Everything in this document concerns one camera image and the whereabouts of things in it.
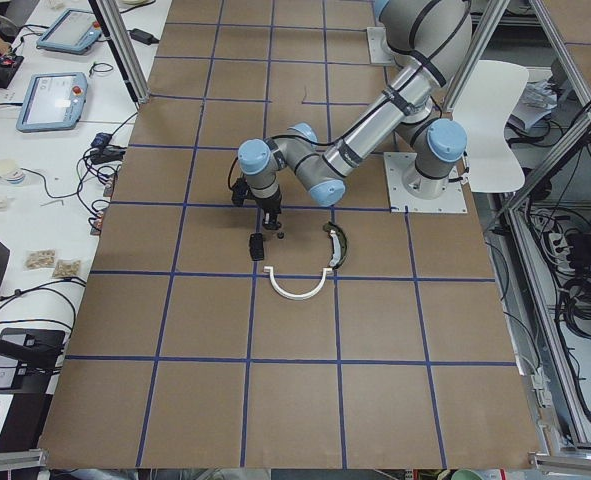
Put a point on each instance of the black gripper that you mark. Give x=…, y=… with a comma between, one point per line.
x=269, y=203

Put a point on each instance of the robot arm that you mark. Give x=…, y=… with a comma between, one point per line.
x=429, y=41

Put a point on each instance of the black flat plastic part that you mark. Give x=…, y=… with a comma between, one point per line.
x=256, y=246

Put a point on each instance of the dark green brake shoe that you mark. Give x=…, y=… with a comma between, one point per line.
x=339, y=243

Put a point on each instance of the black power adapter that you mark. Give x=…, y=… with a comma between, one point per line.
x=143, y=37

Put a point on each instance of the near blue teach pendant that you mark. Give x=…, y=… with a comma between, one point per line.
x=53, y=102

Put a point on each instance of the blue teach pendant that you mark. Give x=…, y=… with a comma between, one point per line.
x=74, y=32
x=53, y=102

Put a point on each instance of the white plastic chair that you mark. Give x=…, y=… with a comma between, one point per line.
x=483, y=109

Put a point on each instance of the white paper cup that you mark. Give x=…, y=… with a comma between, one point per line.
x=11, y=172

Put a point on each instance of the far blue teach pendant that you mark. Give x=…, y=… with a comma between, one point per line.
x=74, y=32

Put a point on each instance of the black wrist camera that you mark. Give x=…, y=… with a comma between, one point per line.
x=240, y=192

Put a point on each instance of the white curved plastic bracket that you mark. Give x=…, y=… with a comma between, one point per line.
x=297, y=289

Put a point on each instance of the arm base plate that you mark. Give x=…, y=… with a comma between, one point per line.
x=409, y=192
x=379, y=52

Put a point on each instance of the aluminium frame post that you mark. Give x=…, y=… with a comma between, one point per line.
x=115, y=32

